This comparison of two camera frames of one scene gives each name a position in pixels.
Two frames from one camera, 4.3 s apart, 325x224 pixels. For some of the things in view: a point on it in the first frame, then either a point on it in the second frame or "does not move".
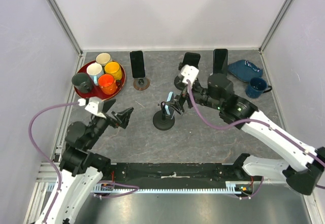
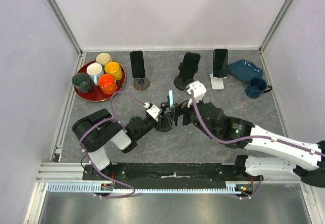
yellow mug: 112,68 does not move
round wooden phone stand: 141,84 does not move
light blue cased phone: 170,98 does not move
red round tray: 95,92 does not move
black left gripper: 124,116 → 159,118
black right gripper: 178,105 → 180,110
